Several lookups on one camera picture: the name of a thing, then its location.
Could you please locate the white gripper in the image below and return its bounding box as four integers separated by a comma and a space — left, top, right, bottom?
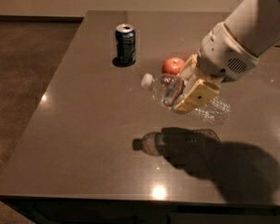
173, 22, 259, 114

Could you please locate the clear plastic water bottle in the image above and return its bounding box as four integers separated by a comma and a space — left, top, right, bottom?
141, 74, 231, 126

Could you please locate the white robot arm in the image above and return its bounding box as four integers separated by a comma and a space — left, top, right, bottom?
172, 0, 280, 113

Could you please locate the red apple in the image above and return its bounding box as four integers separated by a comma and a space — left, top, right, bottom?
161, 57, 185, 75

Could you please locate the blue soda can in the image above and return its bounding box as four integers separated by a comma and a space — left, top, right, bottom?
115, 23, 136, 66

